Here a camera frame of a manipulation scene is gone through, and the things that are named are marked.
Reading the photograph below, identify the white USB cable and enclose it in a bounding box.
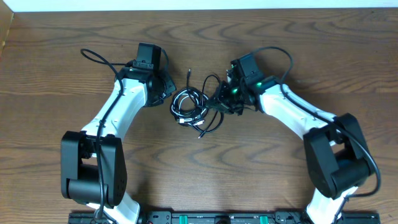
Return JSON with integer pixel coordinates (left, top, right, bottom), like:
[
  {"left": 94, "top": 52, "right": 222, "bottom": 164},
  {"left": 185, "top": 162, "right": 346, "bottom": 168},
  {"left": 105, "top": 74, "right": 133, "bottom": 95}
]
[{"left": 171, "top": 90, "right": 210, "bottom": 126}]

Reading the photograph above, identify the black USB cable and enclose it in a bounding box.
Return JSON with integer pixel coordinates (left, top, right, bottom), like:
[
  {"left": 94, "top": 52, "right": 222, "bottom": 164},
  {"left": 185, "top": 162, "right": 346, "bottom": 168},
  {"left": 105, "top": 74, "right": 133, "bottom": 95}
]
[{"left": 169, "top": 68, "right": 225, "bottom": 139}]

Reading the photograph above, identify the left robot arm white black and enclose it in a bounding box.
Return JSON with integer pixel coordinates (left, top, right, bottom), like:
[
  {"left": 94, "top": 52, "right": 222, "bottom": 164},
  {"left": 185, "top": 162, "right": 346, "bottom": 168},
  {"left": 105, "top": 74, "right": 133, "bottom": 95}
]
[{"left": 60, "top": 43, "right": 176, "bottom": 224}]

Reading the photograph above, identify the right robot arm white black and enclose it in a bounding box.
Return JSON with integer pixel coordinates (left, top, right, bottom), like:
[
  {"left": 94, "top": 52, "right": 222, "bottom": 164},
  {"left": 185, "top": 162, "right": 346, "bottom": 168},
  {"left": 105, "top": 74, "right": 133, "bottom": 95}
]
[{"left": 210, "top": 53, "right": 380, "bottom": 223}]

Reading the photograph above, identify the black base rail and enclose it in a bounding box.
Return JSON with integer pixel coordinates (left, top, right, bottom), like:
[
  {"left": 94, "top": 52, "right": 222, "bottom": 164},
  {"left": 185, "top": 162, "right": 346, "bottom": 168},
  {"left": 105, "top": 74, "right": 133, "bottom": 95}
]
[{"left": 67, "top": 210, "right": 381, "bottom": 224}]

